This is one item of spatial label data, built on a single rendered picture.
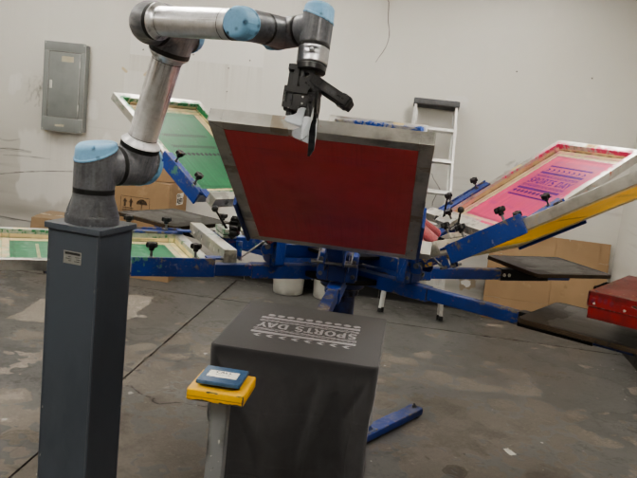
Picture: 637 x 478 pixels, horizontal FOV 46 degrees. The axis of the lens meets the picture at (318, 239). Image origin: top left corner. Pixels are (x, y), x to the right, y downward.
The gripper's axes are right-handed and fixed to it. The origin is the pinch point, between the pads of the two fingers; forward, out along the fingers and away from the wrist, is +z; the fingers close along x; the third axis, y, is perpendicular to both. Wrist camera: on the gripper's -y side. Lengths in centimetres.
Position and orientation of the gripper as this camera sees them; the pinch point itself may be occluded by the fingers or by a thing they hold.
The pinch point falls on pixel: (308, 149)
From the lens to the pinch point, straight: 176.0
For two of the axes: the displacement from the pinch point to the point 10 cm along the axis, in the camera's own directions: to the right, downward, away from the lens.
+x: -1.0, -1.4, -9.9
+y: -9.9, -1.3, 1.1
